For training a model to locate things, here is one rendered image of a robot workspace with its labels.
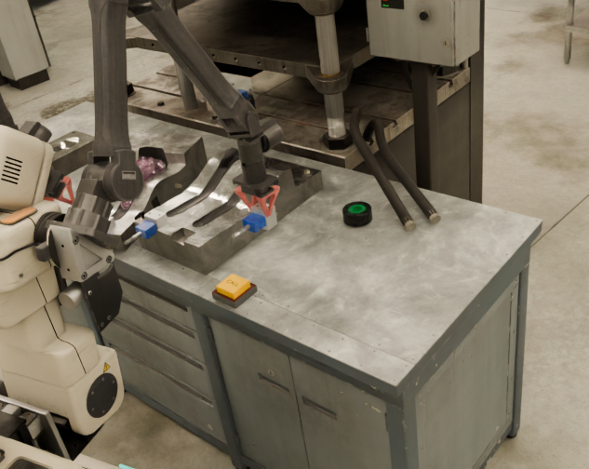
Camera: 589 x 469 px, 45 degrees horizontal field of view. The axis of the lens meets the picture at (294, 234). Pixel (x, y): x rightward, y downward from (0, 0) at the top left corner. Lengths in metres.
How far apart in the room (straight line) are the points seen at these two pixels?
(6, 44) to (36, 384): 4.59
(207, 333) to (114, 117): 0.78
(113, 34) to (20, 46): 4.70
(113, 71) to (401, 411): 0.93
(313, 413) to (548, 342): 1.17
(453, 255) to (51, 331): 0.96
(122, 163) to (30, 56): 4.81
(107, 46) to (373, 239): 0.86
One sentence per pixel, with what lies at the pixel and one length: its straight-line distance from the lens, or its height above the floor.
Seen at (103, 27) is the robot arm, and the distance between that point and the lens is 1.45.
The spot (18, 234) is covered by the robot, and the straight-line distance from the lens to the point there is 1.42.
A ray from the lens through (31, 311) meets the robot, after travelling 1.56.
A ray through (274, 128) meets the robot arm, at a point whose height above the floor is 1.14.
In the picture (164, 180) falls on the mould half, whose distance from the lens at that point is 2.19.
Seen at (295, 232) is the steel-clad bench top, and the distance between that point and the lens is 1.98.
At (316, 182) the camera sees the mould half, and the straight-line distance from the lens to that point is 2.13.
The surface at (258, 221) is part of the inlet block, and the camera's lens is 1.77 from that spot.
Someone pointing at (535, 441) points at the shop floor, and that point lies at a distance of 2.47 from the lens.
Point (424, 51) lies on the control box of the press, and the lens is 2.23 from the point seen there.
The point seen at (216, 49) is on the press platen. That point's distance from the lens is 2.73.
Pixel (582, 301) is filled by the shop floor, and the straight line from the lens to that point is 3.01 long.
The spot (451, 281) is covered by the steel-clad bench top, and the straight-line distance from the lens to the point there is 1.75.
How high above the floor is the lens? 1.87
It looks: 33 degrees down
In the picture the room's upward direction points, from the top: 9 degrees counter-clockwise
